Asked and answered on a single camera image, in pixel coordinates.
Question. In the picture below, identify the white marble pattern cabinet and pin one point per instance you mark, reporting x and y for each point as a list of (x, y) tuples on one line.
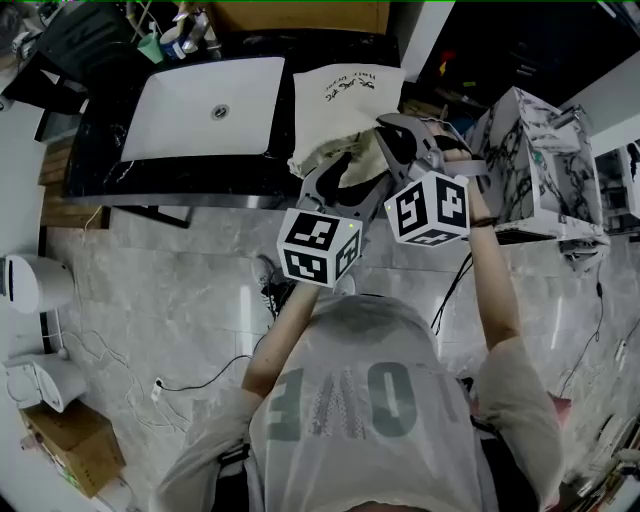
[(530, 165)]

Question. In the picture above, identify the person's right forearm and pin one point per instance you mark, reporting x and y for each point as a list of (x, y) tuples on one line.
[(495, 290)]

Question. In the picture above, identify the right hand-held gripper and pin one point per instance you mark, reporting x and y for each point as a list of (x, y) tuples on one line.
[(430, 210)]

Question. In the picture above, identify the black wristband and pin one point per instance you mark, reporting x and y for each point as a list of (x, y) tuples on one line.
[(484, 222)]

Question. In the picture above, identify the white rectangular sink basin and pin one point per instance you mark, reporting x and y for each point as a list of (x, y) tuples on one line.
[(205, 107)]

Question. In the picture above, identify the brown cardboard box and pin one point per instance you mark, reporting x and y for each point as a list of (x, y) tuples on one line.
[(75, 450)]

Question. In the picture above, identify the black shelving unit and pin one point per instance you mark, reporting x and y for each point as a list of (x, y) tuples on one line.
[(530, 45)]

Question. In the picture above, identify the plain white lidded bin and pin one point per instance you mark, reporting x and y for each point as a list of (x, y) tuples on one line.
[(50, 382)]

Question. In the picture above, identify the person's white printed shirt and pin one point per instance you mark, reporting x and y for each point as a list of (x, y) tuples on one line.
[(370, 425)]

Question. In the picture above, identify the chrome faucet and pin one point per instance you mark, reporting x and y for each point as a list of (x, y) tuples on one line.
[(192, 27)]

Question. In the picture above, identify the person's right hand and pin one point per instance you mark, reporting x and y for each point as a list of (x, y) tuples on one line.
[(479, 200)]

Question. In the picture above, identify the person's left forearm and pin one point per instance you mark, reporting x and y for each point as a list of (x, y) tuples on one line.
[(280, 345)]

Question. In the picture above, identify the white bin with dark strip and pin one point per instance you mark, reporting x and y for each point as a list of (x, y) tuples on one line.
[(40, 285)]

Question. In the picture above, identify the black cabinet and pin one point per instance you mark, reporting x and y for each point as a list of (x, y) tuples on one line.
[(85, 50)]

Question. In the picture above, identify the wooden plank platform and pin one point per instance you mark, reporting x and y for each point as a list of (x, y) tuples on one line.
[(65, 205)]

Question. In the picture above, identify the person's right white shoe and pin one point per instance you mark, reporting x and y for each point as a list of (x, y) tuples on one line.
[(345, 286)]

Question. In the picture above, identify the large open cardboard box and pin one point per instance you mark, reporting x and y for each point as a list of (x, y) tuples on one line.
[(300, 15)]

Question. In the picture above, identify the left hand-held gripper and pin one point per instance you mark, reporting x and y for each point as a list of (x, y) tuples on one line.
[(315, 247)]

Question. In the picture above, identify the black marble vanity table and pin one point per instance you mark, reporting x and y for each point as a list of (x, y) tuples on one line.
[(100, 170)]

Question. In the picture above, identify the green plastic cup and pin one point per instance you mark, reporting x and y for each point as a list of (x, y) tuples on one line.
[(151, 49)]

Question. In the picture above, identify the white power adapter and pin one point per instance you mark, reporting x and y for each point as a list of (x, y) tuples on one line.
[(157, 389)]

